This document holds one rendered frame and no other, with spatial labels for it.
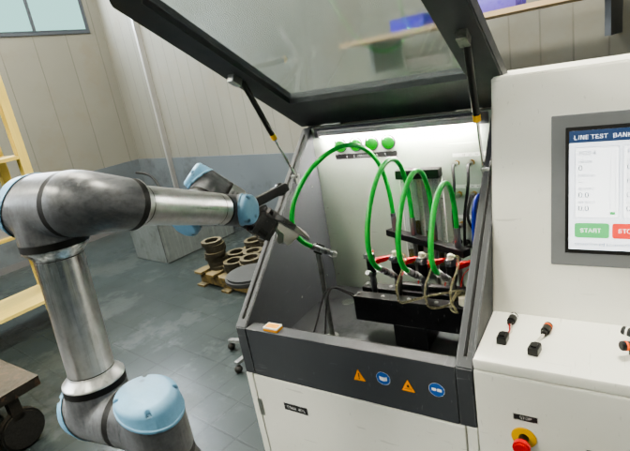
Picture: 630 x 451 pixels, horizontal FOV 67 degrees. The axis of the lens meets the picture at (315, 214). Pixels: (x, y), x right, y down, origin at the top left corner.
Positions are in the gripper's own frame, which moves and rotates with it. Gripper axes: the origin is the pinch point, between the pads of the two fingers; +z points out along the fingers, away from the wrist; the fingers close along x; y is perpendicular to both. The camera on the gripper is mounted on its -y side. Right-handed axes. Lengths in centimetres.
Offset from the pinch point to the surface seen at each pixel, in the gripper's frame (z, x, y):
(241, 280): 25, -149, 21
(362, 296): 25.6, -0.2, 6.2
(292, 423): 30, -10, 49
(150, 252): -17, -415, 46
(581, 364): 49, 55, 0
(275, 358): 13.3, -6.2, 34.3
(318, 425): 34, -2, 45
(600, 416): 55, 58, 7
